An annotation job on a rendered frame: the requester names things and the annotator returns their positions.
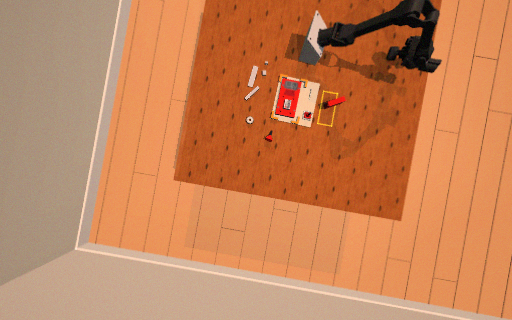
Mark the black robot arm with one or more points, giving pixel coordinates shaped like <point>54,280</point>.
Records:
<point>405,13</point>

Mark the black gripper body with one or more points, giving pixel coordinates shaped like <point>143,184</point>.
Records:
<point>393,52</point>

